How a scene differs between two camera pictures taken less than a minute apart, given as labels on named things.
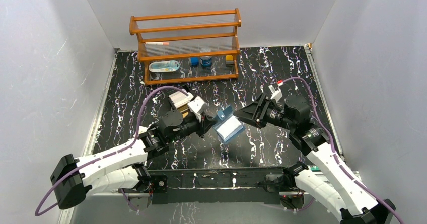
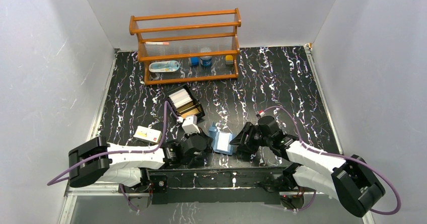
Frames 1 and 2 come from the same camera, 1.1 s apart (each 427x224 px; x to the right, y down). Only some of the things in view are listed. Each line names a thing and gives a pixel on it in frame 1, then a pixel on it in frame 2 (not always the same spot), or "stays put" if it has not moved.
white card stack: (178, 98) stays put
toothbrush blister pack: (163, 66) stays put
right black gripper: (252, 115) → (247, 146)
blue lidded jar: (206, 61) stays put
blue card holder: (228, 127) → (221, 141)
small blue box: (195, 61) stays put
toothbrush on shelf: (157, 43) stays put
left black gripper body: (203, 124) → (203, 142)
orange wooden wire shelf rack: (186, 47) stays put
